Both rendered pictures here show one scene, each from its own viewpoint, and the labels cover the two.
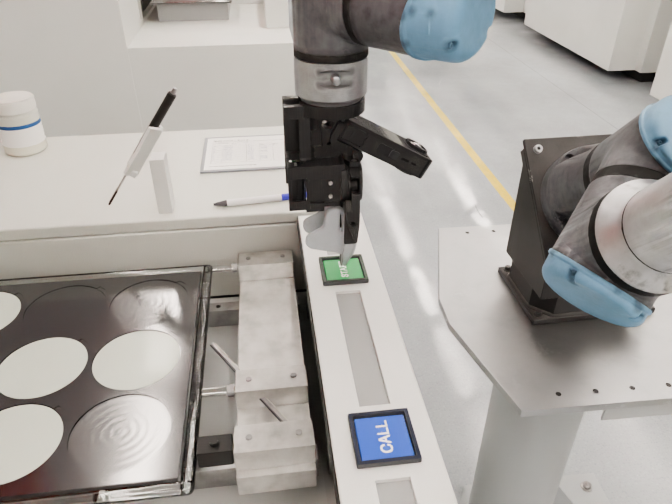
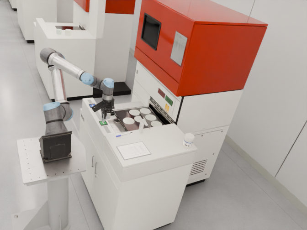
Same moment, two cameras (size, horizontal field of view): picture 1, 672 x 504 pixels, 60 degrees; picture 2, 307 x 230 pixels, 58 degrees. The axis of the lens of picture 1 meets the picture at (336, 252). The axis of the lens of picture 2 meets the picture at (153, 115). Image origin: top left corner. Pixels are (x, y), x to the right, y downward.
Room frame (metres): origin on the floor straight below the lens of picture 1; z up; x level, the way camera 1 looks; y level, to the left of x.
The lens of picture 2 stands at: (2.33, -0.49, 2.23)
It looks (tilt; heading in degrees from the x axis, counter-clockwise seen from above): 32 degrees down; 153
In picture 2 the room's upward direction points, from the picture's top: 12 degrees clockwise
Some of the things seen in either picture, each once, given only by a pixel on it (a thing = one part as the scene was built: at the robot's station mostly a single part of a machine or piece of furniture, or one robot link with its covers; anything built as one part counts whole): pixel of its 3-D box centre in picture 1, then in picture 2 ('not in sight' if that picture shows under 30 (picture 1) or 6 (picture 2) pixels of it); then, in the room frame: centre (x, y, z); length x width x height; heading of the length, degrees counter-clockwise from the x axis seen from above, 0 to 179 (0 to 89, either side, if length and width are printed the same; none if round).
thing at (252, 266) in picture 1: (265, 264); not in sight; (0.71, 0.10, 0.89); 0.08 x 0.03 x 0.03; 97
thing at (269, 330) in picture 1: (271, 357); (111, 128); (0.54, 0.08, 0.87); 0.36 x 0.08 x 0.03; 7
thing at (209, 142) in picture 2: not in sight; (171, 138); (0.23, 0.88, 0.41); 0.82 x 0.71 x 0.82; 7
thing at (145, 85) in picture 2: not in sight; (154, 93); (0.27, 0.54, 1.02); 0.82 x 0.03 x 0.40; 7
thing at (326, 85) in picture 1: (331, 78); (107, 96); (0.59, 0.00, 1.21); 0.08 x 0.08 x 0.05
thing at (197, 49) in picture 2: not in sight; (193, 42); (0.23, 0.85, 1.52); 0.81 x 0.75 x 0.59; 7
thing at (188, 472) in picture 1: (199, 355); (120, 122); (0.52, 0.16, 0.90); 0.38 x 0.01 x 0.01; 7
